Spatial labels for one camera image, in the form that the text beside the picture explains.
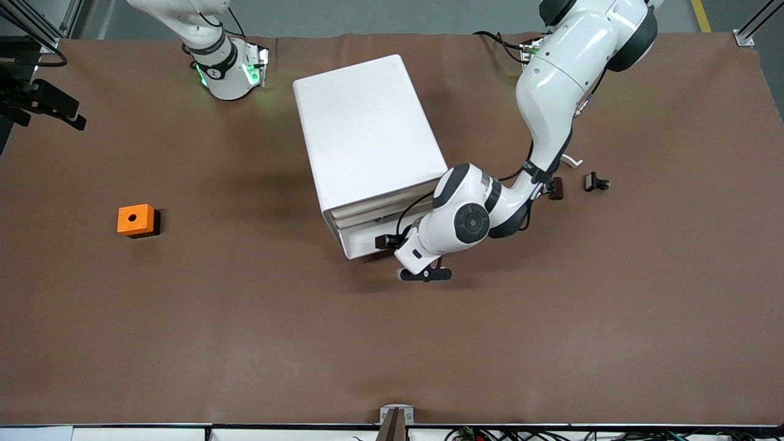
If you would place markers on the white plastic drawer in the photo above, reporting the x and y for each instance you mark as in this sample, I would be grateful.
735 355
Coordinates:
373 217
361 242
373 205

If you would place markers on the left arm silver base panel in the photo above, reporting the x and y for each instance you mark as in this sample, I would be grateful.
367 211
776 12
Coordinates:
528 52

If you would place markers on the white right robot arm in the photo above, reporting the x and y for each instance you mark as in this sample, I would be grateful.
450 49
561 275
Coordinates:
226 79

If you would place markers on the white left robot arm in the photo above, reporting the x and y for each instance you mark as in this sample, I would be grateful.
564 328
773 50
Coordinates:
551 92

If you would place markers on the right arm silver base panel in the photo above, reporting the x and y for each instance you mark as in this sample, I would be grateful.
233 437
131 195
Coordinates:
258 64

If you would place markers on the white plastic drawer cabinet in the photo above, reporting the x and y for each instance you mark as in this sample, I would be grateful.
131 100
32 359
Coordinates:
367 122

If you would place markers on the orange box with hole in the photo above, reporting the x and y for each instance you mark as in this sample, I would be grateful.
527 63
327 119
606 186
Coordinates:
136 223

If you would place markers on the brown component with metal part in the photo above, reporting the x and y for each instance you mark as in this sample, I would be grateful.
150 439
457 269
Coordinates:
556 188

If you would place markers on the small black component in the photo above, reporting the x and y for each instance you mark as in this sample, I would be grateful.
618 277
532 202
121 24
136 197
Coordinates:
591 181

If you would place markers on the brown table mat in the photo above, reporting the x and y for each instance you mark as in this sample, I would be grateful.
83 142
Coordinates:
184 337

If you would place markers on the left arm white camera bracket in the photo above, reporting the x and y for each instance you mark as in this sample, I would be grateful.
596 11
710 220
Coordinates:
409 260

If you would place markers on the aluminium frame profile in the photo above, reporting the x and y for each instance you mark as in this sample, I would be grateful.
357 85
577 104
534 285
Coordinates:
70 18
744 38
49 44

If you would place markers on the grey metal clamp bracket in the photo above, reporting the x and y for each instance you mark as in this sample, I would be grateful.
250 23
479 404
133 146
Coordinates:
386 411

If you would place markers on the dark camera stand post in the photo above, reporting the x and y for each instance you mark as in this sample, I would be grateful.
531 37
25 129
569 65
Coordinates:
393 429

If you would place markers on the white table edge rail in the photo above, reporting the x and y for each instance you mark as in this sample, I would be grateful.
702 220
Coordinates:
122 435

